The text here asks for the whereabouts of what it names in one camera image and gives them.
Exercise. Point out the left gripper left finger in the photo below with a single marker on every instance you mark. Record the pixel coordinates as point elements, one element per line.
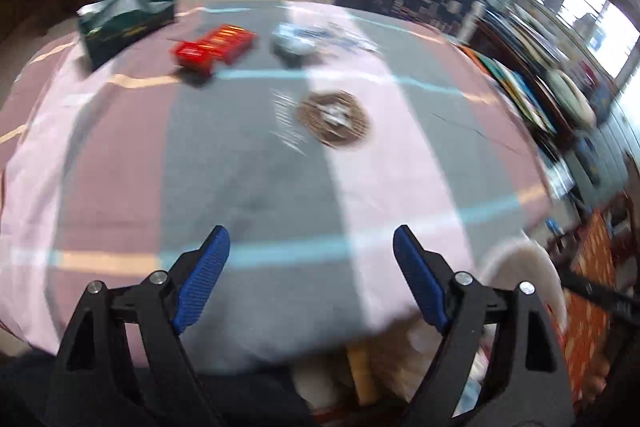
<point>121,361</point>

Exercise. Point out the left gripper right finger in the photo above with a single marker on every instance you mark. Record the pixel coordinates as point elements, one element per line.
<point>499,362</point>

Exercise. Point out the red cigarette box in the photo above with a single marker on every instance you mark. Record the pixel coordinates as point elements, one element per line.
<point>224,44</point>

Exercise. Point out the green snack bag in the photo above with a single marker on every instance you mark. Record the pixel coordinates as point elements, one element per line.
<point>299,46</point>

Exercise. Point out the white trash bin with bag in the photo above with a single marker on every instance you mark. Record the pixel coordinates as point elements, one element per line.
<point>368,380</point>

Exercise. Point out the red patterned sofa cushion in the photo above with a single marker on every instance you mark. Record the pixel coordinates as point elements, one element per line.
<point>589,344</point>

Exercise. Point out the green round cushion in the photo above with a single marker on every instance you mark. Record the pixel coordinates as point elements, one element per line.
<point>571,99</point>

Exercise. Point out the striped plaid tablecloth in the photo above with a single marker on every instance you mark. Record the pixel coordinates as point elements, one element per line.
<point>113,174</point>

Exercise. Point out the colourful children's book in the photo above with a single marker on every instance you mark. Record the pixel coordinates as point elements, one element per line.
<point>514,88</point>

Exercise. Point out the green tissue box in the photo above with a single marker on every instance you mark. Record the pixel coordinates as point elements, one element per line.
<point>106,27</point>

